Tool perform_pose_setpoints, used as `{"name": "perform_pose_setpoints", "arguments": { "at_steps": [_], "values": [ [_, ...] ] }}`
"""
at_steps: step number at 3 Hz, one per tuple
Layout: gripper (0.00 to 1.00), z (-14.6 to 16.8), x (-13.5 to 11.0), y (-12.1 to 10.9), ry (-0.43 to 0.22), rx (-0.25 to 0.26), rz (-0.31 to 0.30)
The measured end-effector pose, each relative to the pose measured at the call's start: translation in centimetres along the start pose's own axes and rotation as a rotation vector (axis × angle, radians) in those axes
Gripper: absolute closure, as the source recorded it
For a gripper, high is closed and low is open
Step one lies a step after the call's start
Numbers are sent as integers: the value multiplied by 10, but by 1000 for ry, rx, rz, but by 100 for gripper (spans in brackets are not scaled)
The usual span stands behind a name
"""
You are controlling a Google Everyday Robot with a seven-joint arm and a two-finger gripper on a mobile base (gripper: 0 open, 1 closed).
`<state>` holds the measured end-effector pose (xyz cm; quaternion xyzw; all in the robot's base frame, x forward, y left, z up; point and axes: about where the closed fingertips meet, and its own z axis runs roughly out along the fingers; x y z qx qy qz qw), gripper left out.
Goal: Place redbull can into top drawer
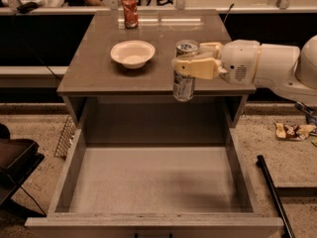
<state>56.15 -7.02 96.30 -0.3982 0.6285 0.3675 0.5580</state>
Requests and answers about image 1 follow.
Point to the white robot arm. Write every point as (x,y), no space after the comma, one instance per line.
(288,71)

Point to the black tray stand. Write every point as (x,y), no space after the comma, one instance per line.
(18,159)

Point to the orange soda can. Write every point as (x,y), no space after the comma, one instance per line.
(131,17)

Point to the open grey top drawer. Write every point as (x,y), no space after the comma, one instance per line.
(162,192)

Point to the black pole on floor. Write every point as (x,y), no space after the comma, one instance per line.
(288,232)

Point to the brown snack wrapper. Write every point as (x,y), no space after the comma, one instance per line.
(293,132)

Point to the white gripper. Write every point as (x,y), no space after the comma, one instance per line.
(238,60)

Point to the blue snack packet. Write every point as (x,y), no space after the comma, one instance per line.
(311,118)

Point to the wire mesh basket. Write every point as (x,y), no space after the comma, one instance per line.
(65,139)

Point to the white paper bowl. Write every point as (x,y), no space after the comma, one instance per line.
(132,54)

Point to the silver redbull can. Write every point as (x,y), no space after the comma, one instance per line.
(183,85)

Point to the grey drawer cabinet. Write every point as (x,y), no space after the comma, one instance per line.
(115,106)

